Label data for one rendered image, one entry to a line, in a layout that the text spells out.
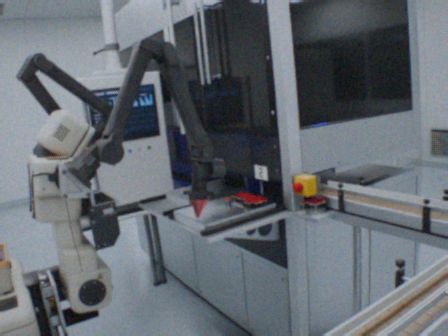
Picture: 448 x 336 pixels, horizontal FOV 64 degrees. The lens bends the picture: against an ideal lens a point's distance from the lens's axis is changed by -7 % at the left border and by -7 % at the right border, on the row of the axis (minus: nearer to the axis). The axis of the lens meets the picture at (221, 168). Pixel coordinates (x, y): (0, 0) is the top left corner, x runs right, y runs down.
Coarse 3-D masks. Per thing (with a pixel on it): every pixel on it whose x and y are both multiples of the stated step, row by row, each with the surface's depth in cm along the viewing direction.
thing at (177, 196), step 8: (208, 184) 209; (216, 184) 212; (168, 192) 194; (176, 192) 199; (216, 192) 197; (224, 192) 184; (232, 192) 187; (240, 192) 189; (176, 200) 186; (184, 200) 178
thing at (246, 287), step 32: (416, 192) 206; (160, 224) 286; (320, 224) 164; (192, 256) 248; (224, 256) 211; (256, 256) 183; (320, 256) 167; (352, 256) 180; (384, 256) 195; (416, 256) 214; (192, 288) 258; (224, 288) 218; (256, 288) 189; (288, 288) 167; (320, 288) 170; (352, 288) 183; (384, 288) 199; (256, 320) 195; (288, 320) 171; (320, 320) 173
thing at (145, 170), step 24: (96, 72) 207; (120, 72) 212; (144, 96) 219; (96, 120) 207; (144, 120) 221; (144, 144) 223; (120, 168) 218; (144, 168) 225; (168, 168) 233; (120, 192) 219; (144, 192) 227
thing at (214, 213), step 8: (216, 200) 172; (224, 200) 174; (232, 200) 176; (184, 208) 163; (192, 208) 166; (208, 208) 170; (216, 208) 170; (224, 208) 168; (232, 208) 167; (240, 208) 166; (264, 208) 154; (176, 216) 160; (184, 216) 153; (192, 216) 162; (200, 216) 161; (208, 216) 160; (216, 216) 159; (224, 216) 157; (232, 216) 146; (240, 216) 148; (192, 224) 148; (200, 224) 142; (208, 224) 140; (216, 224) 142
